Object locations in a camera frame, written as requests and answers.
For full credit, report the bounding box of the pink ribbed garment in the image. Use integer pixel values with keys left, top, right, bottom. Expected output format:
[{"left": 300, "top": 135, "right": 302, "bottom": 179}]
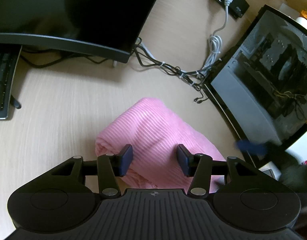
[{"left": 95, "top": 98, "right": 224, "bottom": 190}]

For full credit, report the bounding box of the computer tower case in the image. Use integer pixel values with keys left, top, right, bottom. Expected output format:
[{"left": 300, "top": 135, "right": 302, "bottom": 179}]
[{"left": 202, "top": 4, "right": 307, "bottom": 168}]

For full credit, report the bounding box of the orange flower decoration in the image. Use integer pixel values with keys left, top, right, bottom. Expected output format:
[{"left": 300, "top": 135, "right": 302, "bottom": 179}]
[{"left": 296, "top": 10, "right": 307, "bottom": 29}]

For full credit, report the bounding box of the black computer monitor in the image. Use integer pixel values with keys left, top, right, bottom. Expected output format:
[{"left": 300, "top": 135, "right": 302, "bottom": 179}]
[{"left": 0, "top": 0, "right": 157, "bottom": 63}]

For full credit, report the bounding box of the black keyboard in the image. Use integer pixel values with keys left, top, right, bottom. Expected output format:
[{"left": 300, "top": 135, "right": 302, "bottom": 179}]
[{"left": 0, "top": 43, "right": 22, "bottom": 120}]

